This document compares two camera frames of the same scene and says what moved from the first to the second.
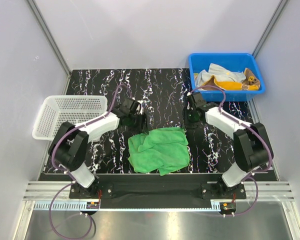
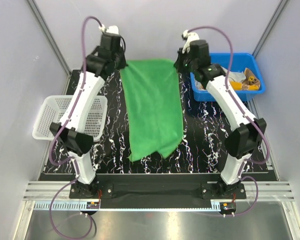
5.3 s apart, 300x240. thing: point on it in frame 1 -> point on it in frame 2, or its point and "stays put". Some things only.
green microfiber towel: [164, 150] -> [153, 107]
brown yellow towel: [251, 82] stays put
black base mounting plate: [159, 188] stays put
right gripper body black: [189, 120] -> [184, 64]
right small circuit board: [228, 206] stays put
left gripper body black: [137, 122] -> [120, 59]
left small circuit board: [92, 205] stays put
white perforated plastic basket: [56, 110] stays put
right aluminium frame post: [281, 6] stays put
